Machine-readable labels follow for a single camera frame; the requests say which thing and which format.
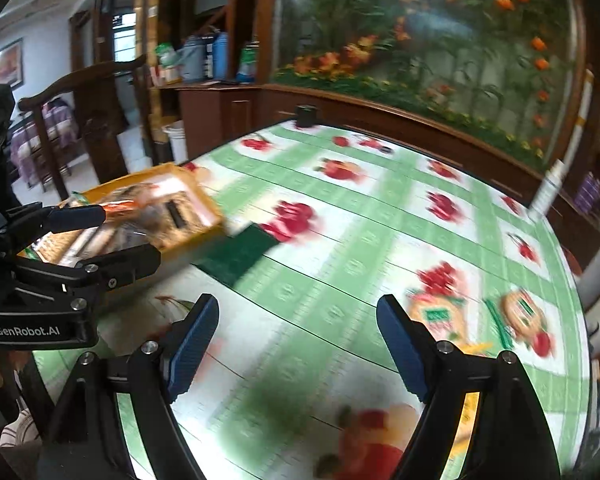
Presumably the white spray bottle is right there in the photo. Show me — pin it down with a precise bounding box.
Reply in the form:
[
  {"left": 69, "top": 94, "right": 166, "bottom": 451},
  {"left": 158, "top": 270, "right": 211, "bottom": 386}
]
[{"left": 528, "top": 159, "right": 565, "bottom": 222}]

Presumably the flower mural panel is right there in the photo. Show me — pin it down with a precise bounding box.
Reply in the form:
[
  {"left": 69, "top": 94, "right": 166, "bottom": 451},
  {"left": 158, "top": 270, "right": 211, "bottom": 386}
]
[{"left": 272, "top": 0, "right": 576, "bottom": 170}]

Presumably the wooden sideboard cabinet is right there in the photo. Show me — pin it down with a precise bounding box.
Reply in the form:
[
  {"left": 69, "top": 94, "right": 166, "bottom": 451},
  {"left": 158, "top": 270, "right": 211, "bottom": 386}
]
[{"left": 151, "top": 81, "right": 600, "bottom": 271}]

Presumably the small green-label cookie pack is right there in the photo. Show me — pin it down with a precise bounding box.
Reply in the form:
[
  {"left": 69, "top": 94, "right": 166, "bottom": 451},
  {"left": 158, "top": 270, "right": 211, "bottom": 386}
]
[{"left": 406, "top": 292, "right": 468, "bottom": 344}]

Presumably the black table clamp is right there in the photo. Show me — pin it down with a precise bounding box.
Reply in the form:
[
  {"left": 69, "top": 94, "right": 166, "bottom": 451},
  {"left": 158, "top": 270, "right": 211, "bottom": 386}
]
[{"left": 294, "top": 104, "right": 318, "bottom": 129}]

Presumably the orange cracker packet with barcode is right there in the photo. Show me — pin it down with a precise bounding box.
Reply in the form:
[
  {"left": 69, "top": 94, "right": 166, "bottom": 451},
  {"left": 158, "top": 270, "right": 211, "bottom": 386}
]
[{"left": 138, "top": 192, "right": 204, "bottom": 246}]

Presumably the dark wooden chair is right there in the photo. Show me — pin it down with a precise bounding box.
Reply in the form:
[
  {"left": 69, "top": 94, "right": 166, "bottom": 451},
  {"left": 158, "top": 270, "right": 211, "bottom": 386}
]
[{"left": 18, "top": 55, "right": 159, "bottom": 200}]

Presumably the dark green snack packet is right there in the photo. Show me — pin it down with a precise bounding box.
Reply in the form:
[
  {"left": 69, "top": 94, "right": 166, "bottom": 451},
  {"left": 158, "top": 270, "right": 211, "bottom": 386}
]
[{"left": 192, "top": 223, "right": 279, "bottom": 287}]

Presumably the blue thermos bottle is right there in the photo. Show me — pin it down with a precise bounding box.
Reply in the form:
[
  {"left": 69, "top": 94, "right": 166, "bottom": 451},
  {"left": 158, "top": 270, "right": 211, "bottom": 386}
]
[{"left": 212, "top": 32, "right": 228, "bottom": 80}]

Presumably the white plastic bucket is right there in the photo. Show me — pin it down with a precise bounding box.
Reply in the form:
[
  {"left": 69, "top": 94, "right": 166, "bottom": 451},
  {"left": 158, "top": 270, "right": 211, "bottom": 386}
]
[{"left": 162, "top": 120, "right": 188, "bottom": 164}]

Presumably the green fruit-print tablecloth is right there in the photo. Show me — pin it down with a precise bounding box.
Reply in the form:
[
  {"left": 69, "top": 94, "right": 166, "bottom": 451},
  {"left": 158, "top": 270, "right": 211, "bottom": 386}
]
[{"left": 97, "top": 122, "right": 591, "bottom": 479}]

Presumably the framed landscape painting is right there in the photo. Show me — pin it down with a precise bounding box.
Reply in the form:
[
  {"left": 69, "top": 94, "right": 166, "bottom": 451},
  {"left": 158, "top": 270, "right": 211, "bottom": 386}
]
[{"left": 0, "top": 38, "right": 24, "bottom": 89}]

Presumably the grey kettle jug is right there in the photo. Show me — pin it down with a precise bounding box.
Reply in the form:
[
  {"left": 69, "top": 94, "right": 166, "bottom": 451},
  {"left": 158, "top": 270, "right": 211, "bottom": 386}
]
[{"left": 178, "top": 36, "right": 206, "bottom": 82}]

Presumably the yellow-rimmed white storage box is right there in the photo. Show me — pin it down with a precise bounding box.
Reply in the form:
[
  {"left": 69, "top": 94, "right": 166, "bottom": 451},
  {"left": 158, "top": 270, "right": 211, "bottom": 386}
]
[{"left": 21, "top": 162, "right": 224, "bottom": 266}]

